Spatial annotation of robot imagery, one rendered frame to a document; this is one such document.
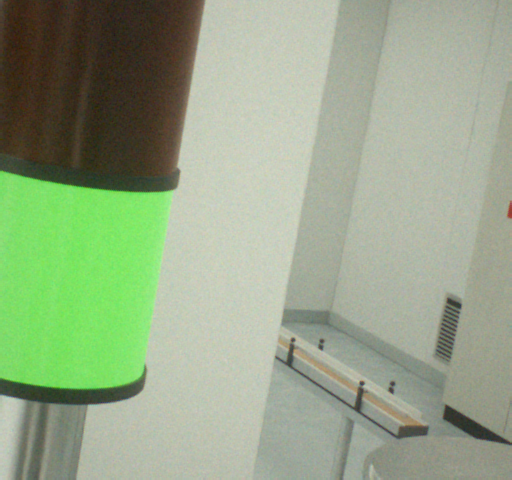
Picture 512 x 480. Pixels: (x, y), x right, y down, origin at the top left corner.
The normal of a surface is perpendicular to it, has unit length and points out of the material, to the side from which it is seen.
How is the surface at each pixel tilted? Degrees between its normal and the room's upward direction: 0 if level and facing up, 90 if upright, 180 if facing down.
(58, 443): 90
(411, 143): 90
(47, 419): 90
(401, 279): 90
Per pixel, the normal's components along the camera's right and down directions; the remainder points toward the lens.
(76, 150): 0.09, 0.18
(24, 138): -0.37, 0.10
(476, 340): -0.87, -0.07
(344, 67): 0.46, 0.23
